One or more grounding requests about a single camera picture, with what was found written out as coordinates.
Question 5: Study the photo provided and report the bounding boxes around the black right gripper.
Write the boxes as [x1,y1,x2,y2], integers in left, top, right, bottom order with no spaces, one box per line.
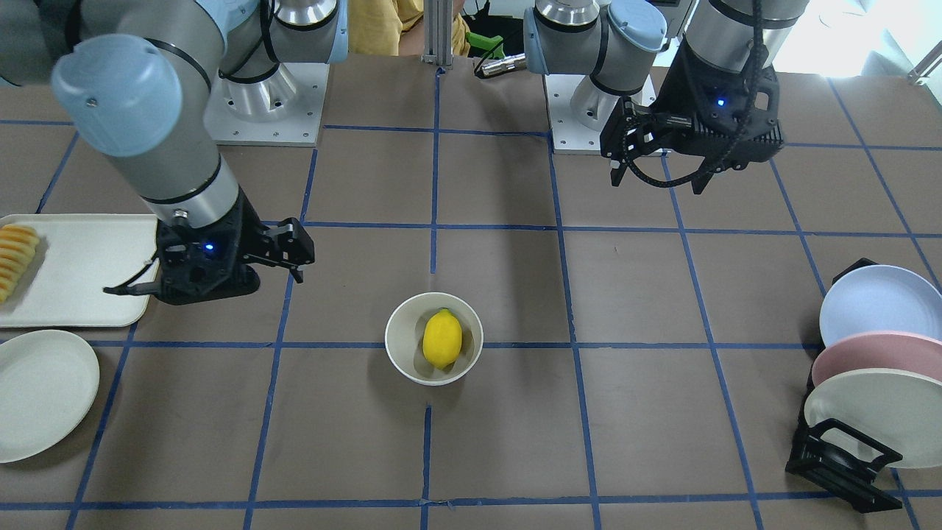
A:
[151,191,315,305]

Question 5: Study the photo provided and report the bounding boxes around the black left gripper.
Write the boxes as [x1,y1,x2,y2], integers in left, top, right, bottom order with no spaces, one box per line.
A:
[600,43,785,195]

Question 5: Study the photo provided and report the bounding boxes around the cream white bowl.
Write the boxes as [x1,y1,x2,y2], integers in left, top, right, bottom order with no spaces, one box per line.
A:
[384,292,484,386]

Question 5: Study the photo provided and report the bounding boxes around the yellow lemon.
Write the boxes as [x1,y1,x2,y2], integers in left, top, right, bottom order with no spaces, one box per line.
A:
[422,308,462,370]

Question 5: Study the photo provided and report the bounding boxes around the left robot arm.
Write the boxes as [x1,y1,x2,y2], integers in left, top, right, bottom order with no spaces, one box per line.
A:
[523,1,807,194]

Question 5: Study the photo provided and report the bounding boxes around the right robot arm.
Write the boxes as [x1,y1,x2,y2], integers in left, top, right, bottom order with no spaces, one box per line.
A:
[2,1,349,305]

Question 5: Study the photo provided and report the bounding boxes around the silver flashlight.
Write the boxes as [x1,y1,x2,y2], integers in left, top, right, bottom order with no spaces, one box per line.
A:
[473,53,527,80]

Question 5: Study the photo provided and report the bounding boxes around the cream rectangular tray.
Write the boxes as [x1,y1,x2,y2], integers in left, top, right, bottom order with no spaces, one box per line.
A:
[1,213,156,328]

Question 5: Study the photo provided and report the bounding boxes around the light blue plate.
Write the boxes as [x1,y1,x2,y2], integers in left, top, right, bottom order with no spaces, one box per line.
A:
[818,264,941,346]

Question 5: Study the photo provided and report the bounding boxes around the person in yellow shirt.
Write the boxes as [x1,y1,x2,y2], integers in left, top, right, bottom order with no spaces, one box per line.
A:
[347,1,426,57]

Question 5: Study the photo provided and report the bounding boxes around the cream round plate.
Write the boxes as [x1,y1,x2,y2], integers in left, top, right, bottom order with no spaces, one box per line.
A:
[1,330,100,464]

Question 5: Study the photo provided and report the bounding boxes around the sliced yellow fruit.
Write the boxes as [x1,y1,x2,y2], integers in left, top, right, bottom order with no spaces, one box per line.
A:
[1,224,40,304]

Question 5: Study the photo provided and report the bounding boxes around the pink plate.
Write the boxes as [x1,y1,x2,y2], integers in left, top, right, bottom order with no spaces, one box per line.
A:
[811,330,941,386]

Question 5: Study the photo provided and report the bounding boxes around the black dish rack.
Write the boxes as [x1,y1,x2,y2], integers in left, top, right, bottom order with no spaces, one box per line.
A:
[785,258,904,514]

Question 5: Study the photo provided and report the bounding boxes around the cream plate in rack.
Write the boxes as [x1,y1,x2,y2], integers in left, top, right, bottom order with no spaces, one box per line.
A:
[803,369,941,469]

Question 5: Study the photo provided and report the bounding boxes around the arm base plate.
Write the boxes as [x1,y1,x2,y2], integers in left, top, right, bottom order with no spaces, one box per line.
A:
[544,74,621,155]
[203,63,330,147]

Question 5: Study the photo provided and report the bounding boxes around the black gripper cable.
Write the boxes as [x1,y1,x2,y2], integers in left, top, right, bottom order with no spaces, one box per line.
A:
[626,0,766,186]

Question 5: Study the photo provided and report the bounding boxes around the aluminium frame post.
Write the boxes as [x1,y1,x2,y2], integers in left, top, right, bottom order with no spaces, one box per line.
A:
[420,0,453,70]

